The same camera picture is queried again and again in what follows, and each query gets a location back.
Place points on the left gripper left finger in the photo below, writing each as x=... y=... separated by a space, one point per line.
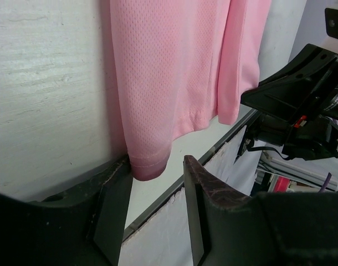
x=83 y=225

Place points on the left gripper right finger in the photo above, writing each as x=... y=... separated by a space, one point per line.
x=229 y=228

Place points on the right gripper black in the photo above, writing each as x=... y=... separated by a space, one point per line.
x=299 y=106

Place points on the pink t shirt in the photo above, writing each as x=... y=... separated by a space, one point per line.
x=178 y=65

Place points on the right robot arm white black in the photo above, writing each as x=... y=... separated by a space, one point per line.
x=298 y=107

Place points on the aluminium frame rail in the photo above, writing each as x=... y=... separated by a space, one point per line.
x=149 y=197

